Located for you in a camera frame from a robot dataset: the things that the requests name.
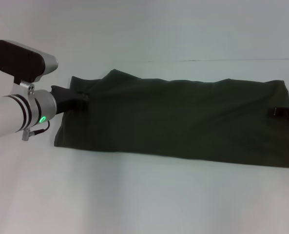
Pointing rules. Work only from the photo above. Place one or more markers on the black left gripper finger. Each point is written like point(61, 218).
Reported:
point(83, 95)

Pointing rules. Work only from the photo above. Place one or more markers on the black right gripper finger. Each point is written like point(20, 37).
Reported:
point(279, 113)

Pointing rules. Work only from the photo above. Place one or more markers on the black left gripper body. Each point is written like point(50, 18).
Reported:
point(66, 100)

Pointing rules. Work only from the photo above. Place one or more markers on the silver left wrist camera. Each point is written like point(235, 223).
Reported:
point(22, 61)

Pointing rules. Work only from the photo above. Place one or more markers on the dark green FREE t-shirt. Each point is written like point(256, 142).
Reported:
point(183, 122)

